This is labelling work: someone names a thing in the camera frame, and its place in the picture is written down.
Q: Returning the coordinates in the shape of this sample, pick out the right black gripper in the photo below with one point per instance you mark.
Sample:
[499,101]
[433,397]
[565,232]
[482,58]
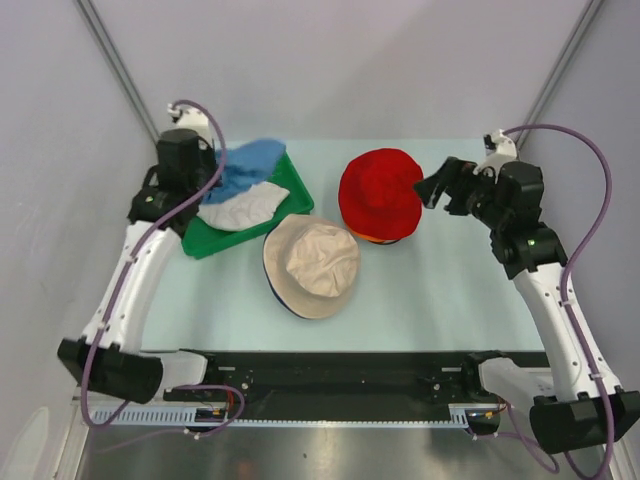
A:
[454,178]

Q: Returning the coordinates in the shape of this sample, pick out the red hat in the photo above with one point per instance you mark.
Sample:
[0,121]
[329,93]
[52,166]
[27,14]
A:
[376,195]

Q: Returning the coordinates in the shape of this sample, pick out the orange bucket hat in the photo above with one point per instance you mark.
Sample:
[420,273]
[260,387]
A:
[362,236]

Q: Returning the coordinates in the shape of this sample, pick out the beige bucket hat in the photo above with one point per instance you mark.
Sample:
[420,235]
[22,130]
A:
[311,265]

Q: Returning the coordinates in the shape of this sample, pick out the light blue hat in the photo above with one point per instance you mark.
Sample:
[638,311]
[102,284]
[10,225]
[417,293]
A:
[247,165]

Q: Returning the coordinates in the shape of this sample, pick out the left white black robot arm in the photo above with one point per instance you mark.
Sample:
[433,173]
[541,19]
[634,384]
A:
[107,357]

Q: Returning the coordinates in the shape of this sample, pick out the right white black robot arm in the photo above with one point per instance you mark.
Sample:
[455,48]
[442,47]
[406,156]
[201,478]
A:
[585,404]

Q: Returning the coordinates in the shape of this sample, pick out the white hat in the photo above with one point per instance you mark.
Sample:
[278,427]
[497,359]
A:
[245,210]

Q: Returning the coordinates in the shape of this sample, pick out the green plastic tray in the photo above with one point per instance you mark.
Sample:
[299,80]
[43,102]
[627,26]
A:
[201,240]

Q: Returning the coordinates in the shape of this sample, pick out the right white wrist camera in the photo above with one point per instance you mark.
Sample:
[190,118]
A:
[500,150]

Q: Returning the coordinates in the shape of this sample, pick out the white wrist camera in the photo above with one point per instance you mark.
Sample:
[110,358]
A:
[500,150]
[192,118]

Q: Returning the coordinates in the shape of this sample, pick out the black wire hat stand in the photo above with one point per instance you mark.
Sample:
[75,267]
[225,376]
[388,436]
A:
[384,242]

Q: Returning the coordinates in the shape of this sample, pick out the right aluminium frame post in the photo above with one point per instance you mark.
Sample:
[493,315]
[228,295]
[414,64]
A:
[588,16]

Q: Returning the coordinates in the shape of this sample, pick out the aluminium frame post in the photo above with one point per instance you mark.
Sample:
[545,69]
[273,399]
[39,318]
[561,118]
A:
[588,16]
[113,59]

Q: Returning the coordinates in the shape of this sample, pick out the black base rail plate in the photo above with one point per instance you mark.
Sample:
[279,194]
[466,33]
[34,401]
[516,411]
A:
[338,386]

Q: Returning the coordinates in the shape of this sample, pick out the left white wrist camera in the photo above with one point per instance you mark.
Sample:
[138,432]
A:
[192,118]

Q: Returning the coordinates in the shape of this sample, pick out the left aluminium frame post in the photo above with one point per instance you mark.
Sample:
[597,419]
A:
[113,59]

